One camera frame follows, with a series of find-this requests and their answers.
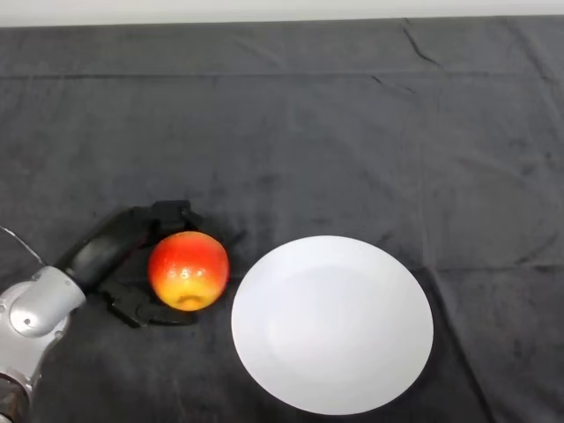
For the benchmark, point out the black cloth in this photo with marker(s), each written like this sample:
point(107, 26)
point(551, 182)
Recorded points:
point(308, 145)

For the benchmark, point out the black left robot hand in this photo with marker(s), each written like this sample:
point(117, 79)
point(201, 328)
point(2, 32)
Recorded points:
point(99, 257)

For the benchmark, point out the white round plate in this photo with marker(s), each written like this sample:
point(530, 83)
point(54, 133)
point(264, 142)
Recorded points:
point(326, 335)

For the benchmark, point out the red and yellow apple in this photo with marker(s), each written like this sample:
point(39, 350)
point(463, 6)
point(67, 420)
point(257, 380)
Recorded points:
point(188, 273)

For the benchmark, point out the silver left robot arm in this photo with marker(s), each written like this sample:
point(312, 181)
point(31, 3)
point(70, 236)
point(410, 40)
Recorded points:
point(33, 317)

